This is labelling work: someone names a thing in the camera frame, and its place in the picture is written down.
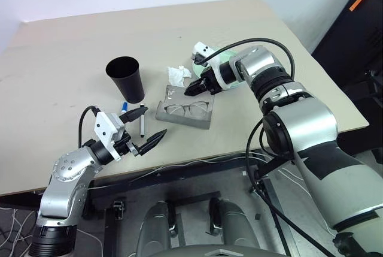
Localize black table frame beam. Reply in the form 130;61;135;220
86;153;272;210

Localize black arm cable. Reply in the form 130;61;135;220
78;105;100;150
197;38;330;257

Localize grey rounded robot leg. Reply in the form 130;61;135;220
208;198;262;257
136;201;181;257

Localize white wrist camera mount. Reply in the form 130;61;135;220
94;112;127;162
191;41;235;90

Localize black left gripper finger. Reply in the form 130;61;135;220
138;129;169;157
118;106;149;125

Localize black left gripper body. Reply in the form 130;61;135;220
113;132;143;158

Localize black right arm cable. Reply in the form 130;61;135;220
197;38;330;257

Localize clear framed glasses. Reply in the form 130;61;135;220
165;101;209;119

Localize crumpled white tissue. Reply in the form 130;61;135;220
166;65;193;87

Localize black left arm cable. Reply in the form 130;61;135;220
78;105;100;150

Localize black bag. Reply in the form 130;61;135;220
311;0;383;156

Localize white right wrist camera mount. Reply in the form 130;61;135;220
191;41;235;90

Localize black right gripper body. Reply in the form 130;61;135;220
199;69;224;96

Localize grey robot torso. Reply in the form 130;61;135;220
163;244;290;257

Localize black capped white marker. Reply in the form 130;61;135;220
139;104;148;138

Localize grey glasses case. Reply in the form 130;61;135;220
155;84;217;131

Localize thin white wire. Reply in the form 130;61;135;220
128;150;272;183

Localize pale green plate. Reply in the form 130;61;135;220
191;45;241;89

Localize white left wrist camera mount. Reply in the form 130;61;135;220
94;112;127;162

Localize tangled white floor wire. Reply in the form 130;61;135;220
0;205;41;257

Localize metal floor latch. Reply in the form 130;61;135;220
113;199;127;220

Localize black plastic cup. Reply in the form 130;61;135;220
105;56;147;104

